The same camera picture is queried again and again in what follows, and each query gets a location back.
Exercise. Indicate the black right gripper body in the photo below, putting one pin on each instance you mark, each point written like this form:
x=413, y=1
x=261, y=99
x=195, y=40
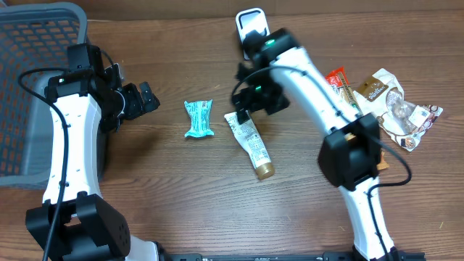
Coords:
x=248, y=102

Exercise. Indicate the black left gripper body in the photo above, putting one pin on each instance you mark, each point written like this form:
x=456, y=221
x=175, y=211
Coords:
x=137, y=102

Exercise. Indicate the white hair product tube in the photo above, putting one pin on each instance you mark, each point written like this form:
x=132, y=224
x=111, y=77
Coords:
x=251, y=142

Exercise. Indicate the teal wet wipes pack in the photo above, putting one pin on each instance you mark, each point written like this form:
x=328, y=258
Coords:
x=199, y=113

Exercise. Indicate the orange spaghetti packet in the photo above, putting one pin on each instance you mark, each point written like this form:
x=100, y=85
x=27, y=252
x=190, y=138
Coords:
x=337, y=79

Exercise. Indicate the beige bread snack bag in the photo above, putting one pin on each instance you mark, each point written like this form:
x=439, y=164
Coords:
x=406, y=123

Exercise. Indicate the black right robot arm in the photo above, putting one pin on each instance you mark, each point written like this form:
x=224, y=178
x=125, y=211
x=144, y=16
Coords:
x=351, y=148

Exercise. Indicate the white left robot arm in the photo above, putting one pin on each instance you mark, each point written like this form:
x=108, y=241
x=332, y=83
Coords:
x=87, y=100

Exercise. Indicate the white barcode scanner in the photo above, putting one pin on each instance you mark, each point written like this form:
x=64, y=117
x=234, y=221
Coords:
x=249, y=20

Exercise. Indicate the grey plastic shopping basket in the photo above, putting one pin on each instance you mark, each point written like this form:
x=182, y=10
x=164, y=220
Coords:
x=32, y=36

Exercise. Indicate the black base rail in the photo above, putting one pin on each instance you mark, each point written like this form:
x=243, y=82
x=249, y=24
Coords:
x=327, y=256

